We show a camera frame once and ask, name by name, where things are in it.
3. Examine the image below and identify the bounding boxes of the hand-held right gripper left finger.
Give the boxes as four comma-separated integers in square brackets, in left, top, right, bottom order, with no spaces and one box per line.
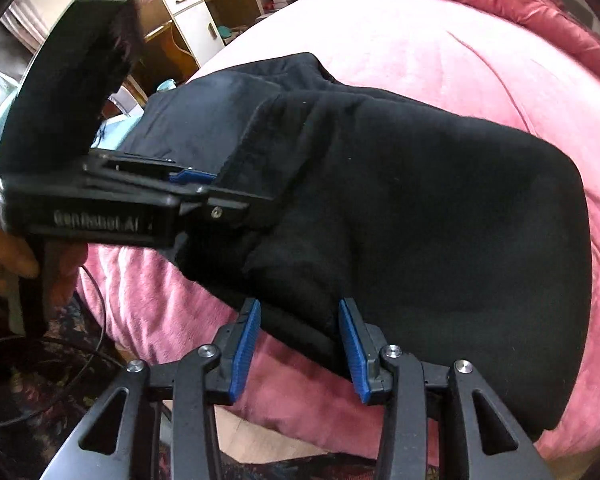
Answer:
[42,297,262,480]

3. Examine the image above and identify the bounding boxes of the black cable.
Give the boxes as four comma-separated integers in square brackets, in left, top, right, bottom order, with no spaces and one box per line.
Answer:
[0,265,131,431]

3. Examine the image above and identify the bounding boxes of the person's dark floral clothing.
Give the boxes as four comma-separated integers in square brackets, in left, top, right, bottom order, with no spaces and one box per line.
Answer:
[0,280,381,480]

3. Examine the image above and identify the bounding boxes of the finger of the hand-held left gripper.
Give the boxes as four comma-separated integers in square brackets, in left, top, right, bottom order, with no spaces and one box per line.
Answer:
[177,187,277,228]
[85,154,220,192]

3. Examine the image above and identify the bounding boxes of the bed with pink sheet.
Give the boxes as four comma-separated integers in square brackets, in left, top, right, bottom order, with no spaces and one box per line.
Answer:
[77,2,600,466]

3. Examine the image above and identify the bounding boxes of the black embroidered pants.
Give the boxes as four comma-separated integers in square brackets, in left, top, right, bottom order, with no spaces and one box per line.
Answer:
[97,52,593,433]

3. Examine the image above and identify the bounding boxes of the blue and white appliance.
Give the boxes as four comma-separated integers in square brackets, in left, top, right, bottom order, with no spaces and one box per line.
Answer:
[96,112,146,153]

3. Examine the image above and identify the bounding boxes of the red duvet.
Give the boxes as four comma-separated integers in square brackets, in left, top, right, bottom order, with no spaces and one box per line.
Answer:
[330,0,600,91]

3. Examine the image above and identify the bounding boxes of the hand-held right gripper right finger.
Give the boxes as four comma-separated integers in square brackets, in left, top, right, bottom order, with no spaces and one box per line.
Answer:
[337,297,553,480]

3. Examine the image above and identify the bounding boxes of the white cabinet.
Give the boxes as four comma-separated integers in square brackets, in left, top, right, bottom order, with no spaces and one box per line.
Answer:
[160,0,227,68]

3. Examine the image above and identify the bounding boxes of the person's left hand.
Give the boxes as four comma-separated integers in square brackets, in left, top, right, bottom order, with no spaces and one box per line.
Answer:
[0,212,42,297]

